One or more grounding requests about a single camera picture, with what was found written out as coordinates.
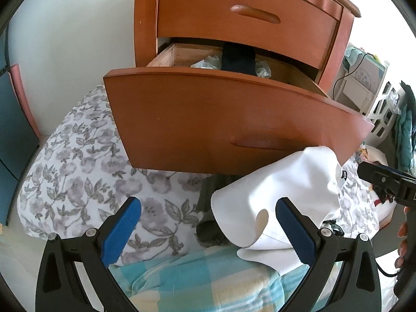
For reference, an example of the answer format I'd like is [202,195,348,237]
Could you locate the person's right hand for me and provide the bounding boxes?
[395,205,411,267]

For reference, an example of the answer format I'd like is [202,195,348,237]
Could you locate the wooden nightstand drawer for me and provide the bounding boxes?
[156,0,344,70]
[103,42,375,176]

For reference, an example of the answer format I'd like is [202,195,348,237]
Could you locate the teal cloth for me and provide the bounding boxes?
[344,46,366,67]

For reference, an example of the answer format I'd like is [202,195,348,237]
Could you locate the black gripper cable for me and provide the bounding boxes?
[377,257,399,277]

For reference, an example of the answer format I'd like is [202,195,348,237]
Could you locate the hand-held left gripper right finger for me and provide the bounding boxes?
[275,197,381,312]

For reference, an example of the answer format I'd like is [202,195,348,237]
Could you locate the wooden nightstand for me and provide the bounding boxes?
[134,0,362,88]

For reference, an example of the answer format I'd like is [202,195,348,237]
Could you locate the pale lace underwear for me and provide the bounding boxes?
[191,55,272,79]

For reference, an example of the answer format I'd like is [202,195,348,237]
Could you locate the navy socks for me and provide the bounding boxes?
[221,44,257,75]

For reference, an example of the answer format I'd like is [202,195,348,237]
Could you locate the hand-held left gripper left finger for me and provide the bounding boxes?
[35,197,142,312]

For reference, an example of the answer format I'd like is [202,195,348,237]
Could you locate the black power cable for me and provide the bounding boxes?
[331,52,368,100]

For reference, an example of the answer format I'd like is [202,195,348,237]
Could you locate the pink foam tube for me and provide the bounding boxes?
[10,64,41,140]

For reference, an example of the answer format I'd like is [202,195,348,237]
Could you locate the white t-shirt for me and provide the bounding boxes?
[211,146,344,275]

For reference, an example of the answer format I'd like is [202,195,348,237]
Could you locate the white laundry basket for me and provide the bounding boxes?
[366,80,405,147]

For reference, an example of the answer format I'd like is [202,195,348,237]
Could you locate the printed white box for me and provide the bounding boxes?
[349,59,389,95]

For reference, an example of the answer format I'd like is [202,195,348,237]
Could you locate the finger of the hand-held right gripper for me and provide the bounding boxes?
[357,162,416,203]

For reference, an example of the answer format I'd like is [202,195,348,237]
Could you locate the floral bedsheet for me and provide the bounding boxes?
[18,84,381,264]

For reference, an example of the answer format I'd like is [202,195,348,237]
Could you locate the checked pastel blanket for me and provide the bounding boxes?
[109,245,345,312]

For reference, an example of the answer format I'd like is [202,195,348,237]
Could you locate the blue-grey refrigerator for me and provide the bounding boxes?
[0,26,40,226]

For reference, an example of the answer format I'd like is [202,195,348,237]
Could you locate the black hanging garment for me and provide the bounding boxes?
[400,81,416,111]

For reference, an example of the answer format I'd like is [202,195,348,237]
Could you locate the grey socks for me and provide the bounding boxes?
[196,175,239,248]

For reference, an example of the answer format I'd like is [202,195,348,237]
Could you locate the teal hanging garment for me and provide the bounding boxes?
[393,104,416,173]

